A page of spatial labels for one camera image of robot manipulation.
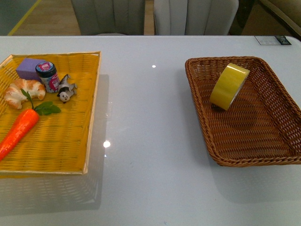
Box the yellow tape roll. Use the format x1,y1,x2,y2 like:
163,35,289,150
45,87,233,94
209,63,250,111

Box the yellow woven basket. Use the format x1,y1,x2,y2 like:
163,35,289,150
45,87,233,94
0,52,101,178

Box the brown wicker basket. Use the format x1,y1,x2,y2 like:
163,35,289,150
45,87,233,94
185,56,301,167

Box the panda figurine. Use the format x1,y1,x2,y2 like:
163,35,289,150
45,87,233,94
57,74,77,104

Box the right grey chair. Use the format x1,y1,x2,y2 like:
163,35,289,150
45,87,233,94
153,0,239,36

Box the grey chair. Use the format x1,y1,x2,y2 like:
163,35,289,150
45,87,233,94
153,0,239,36
71,0,145,35

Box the left grey chair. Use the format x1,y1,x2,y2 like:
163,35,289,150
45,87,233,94
71,0,145,35

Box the small dark labelled jar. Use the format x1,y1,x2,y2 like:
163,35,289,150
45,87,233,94
35,61,60,93

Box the orange toy carrot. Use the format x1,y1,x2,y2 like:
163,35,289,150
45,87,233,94
0,89,61,160

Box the purple block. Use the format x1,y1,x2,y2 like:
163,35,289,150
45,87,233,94
16,58,44,82

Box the toy croissant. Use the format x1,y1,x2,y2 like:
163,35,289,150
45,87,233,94
4,78,46,110

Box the dark table sticker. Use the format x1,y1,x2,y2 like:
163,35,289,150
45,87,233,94
255,35,291,45

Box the beige sofa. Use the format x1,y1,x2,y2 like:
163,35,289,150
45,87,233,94
257,0,301,42

